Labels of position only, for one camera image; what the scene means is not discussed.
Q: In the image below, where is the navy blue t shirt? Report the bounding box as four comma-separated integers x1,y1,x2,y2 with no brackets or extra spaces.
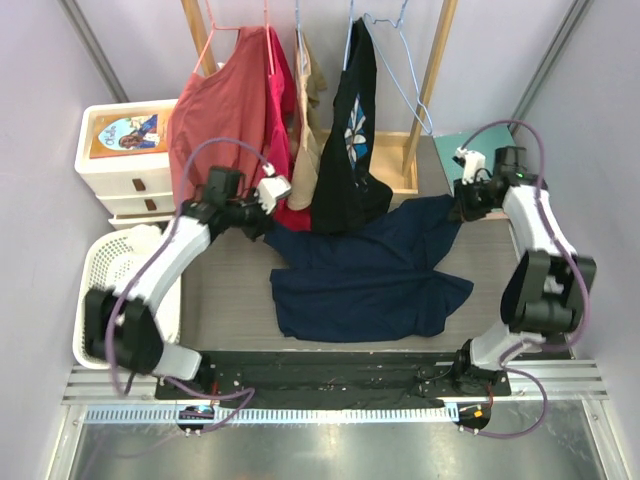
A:
264,195,474,343

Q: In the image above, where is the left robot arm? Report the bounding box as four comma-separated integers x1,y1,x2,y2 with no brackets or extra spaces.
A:
81,166,291,399

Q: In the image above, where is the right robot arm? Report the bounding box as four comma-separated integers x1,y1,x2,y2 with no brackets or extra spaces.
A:
450,146,597,395

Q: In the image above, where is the magenta pink hanging shirt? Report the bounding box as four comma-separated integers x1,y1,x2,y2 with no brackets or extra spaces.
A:
267,27,312,231

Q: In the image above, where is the black printed hanging shirt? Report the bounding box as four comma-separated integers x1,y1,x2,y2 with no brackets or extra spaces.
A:
311,19,393,235

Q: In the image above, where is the salmon red hanging shirt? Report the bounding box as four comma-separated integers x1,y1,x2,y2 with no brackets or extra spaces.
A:
167,26,268,204

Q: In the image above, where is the beige hanging shirt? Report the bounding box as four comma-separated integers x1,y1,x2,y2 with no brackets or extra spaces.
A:
287,30,328,211

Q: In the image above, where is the tan board under teal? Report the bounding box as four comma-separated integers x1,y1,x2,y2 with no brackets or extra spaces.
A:
485,210,508,220

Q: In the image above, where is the wooden clothes rack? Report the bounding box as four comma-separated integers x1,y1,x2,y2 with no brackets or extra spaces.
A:
179,0,459,196

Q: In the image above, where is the white cloth in basket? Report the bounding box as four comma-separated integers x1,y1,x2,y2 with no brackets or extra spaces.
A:
127,224,162,250

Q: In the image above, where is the white drawer cabinet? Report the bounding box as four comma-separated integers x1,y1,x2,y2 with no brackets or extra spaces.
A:
74,99,177,230

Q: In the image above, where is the white laundry basket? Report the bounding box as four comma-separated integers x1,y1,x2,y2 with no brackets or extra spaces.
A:
72,228,181,370

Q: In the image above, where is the illustrated book on cabinet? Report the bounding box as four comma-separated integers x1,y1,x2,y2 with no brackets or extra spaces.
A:
89,113,166,159

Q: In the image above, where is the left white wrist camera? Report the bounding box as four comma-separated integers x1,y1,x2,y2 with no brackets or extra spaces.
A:
256,162,291,215

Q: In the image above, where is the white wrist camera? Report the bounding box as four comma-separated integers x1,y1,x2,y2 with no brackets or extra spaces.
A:
453,147,486,185
256,162,291,215

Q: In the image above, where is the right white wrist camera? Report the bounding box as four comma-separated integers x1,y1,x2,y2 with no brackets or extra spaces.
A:
453,147,486,185

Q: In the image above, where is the empty blue wire hanger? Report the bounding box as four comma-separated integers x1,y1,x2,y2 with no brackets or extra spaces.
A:
362,1,434,136

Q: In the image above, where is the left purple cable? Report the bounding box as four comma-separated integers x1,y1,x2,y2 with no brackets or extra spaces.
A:
105,138,274,437

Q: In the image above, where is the purple cable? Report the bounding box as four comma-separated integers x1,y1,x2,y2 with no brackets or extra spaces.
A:
105,138,274,437
457,118,589,439

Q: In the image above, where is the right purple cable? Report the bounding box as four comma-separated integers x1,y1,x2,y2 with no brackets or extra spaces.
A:
457,118,589,439

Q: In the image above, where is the pink wire hanger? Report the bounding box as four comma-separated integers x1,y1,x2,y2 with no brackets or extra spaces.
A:
183,1,239,77

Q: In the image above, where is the white slotted cable duct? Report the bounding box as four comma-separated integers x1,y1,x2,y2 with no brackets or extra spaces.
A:
84,403,459,425

